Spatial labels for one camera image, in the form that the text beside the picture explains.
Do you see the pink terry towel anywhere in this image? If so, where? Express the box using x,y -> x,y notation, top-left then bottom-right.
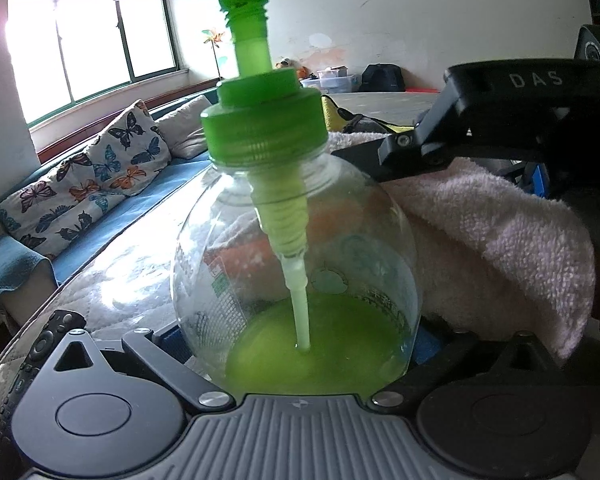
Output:
327,130 -> 598,361

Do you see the clear green soap pump bottle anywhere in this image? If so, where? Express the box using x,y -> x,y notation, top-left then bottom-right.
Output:
171,0 -> 420,396

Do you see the grey quilted table cover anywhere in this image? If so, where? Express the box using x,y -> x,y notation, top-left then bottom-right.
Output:
0,90 -> 600,480

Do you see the blue sofa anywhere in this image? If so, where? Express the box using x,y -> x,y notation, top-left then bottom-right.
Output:
0,86 -> 221,331

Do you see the butterfly print cushion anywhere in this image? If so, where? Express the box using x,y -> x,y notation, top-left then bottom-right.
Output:
0,100 -> 171,259

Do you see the black remote control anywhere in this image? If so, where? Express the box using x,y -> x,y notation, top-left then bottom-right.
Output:
0,310 -> 86,479

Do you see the black bag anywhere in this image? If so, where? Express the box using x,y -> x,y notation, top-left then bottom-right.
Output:
358,63 -> 405,92

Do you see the grey plain cushion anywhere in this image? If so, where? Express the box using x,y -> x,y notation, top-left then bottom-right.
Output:
156,96 -> 211,159

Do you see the clear plastic storage box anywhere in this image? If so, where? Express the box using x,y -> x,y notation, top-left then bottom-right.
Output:
300,66 -> 360,94

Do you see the yellow black microfiber cloth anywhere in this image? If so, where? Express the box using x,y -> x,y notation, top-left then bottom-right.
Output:
321,96 -> 393,134

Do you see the stuffed toy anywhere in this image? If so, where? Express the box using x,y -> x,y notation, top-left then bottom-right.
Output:
275,58 -> 311,80

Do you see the colourful pinwheel flower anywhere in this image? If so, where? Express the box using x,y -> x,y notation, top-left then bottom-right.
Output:
201,28 -> 227,79

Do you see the window with green frame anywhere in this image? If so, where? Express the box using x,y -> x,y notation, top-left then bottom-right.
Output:
5,0 -> 180,125

